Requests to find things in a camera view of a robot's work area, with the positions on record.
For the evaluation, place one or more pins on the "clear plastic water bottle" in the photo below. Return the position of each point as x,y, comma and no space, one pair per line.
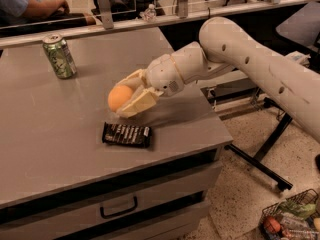
149,14

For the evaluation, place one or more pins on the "grey drawer cabinet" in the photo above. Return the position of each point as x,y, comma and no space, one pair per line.
168,207

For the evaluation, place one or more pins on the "green soda can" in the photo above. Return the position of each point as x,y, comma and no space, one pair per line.
59,56

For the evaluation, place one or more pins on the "orange fruit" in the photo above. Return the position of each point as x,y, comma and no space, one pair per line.
119,95

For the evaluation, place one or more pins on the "black drawer handle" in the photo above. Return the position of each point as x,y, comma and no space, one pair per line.
118,206

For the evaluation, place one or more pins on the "wire basket with groceries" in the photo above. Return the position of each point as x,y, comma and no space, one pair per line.
294,218

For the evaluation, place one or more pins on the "black rxbar chocolate wrapper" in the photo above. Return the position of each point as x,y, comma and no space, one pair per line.
127,135

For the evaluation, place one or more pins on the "black metal stand frame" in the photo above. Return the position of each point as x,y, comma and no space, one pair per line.
255,161

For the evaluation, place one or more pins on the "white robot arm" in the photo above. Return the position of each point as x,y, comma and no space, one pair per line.
222,43

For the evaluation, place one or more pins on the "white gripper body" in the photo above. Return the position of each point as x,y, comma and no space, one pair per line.
163,73

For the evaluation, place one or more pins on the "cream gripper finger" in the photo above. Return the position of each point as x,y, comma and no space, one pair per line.
136,81
141,100

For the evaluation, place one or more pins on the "seated person in blue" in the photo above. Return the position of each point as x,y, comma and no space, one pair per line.
20,17

